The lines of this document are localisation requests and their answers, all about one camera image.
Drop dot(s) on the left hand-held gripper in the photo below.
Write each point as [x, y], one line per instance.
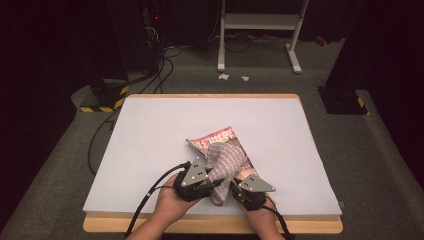
[195, 186]

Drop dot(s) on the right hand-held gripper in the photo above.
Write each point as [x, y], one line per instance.
[253, 196]

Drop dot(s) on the magazine with colourful cover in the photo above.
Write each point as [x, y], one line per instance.
[213, 141]

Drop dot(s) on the person's right hand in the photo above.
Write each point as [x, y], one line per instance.
[263, 218]

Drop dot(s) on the person's left hand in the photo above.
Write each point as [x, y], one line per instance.
[171, 208]

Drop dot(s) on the wooden table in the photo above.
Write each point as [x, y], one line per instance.
[213, 225]

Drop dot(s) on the white paper scrap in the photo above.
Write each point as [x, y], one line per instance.
[245, 78]
[224, 76]

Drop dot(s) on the black striped stand base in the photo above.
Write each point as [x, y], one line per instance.
[343, 101]
[106, 93]

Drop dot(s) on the dark equipment rack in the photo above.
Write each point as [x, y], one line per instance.
[151, 33]

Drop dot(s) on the small red object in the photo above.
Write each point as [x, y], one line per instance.
[321, 40]

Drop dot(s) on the white metal stand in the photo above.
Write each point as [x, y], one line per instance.
[260, 21]

